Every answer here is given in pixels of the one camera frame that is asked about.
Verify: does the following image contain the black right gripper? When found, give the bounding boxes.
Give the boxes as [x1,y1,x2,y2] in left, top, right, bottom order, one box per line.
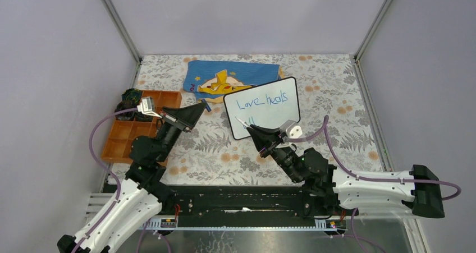
[246,124,303,183]

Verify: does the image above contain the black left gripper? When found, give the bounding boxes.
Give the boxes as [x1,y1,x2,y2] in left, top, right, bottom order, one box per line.
[157,102,208,163]

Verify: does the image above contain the white marker pen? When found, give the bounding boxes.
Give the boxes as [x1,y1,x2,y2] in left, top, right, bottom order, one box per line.
[235,117,249,128]

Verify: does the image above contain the black framed whiteboard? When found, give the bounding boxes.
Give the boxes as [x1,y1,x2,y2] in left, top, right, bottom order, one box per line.
[223,77,301,140]

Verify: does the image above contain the blue marker cap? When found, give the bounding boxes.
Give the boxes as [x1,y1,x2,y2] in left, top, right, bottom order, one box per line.
[202,99,212,112]

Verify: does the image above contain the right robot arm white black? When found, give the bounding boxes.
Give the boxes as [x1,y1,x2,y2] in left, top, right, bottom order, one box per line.
[246,125,445,219]

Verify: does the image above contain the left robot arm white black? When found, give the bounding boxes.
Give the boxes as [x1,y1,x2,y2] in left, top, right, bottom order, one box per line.
[57,97,208,252]

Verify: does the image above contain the blue pikachu cloth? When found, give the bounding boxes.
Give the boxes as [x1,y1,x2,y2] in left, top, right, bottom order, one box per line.
[182,60,284,103]

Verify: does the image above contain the dark green scrunchie right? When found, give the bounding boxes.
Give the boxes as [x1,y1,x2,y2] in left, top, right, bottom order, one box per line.
[135,111,153,122]

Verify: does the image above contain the dark green scrunchie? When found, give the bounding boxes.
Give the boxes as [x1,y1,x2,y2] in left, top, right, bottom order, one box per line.
[121,88,143,103]
[135,111,153,122]

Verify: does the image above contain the dark green scrunchie top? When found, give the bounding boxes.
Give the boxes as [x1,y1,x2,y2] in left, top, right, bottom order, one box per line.
[121,88,143,103]

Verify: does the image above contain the orange compartment tray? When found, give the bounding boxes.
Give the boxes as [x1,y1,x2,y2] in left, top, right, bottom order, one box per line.
[101,90,182,164]

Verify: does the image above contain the floral tablecloth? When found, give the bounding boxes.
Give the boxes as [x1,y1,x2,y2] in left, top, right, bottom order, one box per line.
[107,54,380,187]

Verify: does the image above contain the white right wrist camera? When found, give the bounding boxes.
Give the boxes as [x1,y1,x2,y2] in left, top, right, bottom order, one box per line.
[279,120,303,142]

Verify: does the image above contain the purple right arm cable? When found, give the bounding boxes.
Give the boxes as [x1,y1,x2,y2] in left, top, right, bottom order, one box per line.
[288,114,462,201]

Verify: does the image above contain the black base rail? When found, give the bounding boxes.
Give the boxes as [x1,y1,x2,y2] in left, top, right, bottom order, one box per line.
[158,185,353,218]

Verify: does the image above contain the right aluminium frame post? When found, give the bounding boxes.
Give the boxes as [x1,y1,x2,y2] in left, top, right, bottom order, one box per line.
[354,0,394,61]

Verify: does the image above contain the aluminium frame post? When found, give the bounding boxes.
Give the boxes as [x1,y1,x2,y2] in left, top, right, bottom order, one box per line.
[101,0,141,64]
[354,0,394,61]

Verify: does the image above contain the left aluminium frame post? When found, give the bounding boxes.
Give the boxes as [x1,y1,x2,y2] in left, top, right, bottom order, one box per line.
[101,0,141,64]

